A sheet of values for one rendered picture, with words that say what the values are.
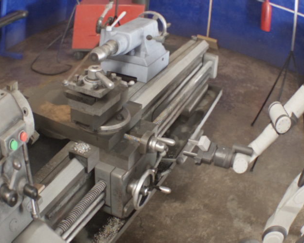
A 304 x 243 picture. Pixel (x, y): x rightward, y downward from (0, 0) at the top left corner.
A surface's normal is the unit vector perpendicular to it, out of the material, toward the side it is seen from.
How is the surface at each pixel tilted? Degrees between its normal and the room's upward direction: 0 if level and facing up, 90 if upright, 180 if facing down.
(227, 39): 90
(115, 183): 90
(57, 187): 36
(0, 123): 45
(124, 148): 0
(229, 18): 90
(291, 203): 90
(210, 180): 0
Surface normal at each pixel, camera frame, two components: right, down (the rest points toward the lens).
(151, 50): 0.87, -0.12
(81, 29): -0.06, 0.48
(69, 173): 0.60, -0.55
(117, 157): -0.40, 0.42
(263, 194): 0.08, -0.87
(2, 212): 0.91, 0.26
